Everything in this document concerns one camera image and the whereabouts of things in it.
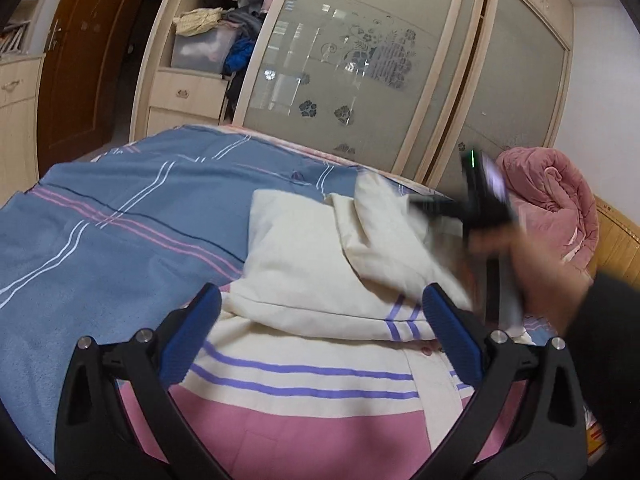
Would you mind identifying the pink and white hooded jacket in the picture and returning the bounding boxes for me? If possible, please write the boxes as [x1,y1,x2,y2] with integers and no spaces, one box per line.
[117,169,534,480]

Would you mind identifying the black sleeve right forearm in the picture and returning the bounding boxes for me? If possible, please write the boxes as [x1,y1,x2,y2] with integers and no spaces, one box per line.
[565,273,639,479]

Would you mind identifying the person's right hand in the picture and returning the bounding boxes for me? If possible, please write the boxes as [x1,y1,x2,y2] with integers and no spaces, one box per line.
[469,224,591,336]

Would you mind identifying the rolled pink quilt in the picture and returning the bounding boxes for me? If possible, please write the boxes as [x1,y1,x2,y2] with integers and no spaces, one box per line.
[496,148,600,275]

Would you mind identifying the pink floral bed cover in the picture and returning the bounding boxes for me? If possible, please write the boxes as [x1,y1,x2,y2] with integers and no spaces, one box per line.
[514,316,606,466]

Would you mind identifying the frosted glass wardrobe door right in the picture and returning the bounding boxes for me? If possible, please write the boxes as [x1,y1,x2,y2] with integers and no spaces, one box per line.
[423,0,566,196]

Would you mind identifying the frosted glass wardrobe door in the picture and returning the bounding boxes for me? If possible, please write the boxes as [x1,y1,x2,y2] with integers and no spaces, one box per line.
[423,0,566,196]
[241,0,462,171]

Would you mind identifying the wooden headboard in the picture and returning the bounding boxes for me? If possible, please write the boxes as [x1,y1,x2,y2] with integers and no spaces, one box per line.
[588,197,640,288]

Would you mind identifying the blue plaid bed sheet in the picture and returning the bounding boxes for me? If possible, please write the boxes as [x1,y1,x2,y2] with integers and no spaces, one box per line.
[1,127,430,478]

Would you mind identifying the frosted glass wardrobe door left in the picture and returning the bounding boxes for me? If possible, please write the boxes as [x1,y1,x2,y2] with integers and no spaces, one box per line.
[241,0,462,171]

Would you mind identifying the blue garment in wardrobe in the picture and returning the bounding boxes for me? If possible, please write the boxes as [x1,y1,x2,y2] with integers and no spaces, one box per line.
[222,37,255,75]

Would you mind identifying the wardrobe wooden drawer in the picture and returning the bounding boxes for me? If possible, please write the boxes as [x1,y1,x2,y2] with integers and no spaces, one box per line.
[150,68,228,118]

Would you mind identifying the translucent plastic storage box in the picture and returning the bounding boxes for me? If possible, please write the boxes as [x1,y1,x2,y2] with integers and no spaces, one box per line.
[170,26,238,74]

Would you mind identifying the cream crumpled cloth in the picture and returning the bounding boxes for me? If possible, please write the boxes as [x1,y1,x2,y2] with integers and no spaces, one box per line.
[172,8,224,37]

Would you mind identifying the brown wooden door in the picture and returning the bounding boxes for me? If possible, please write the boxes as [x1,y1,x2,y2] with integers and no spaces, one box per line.
[37,0,141,174]

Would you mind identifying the light wood bookshelf cabinet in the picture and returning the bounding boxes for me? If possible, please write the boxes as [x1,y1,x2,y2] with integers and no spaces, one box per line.
[0,0,43,203]

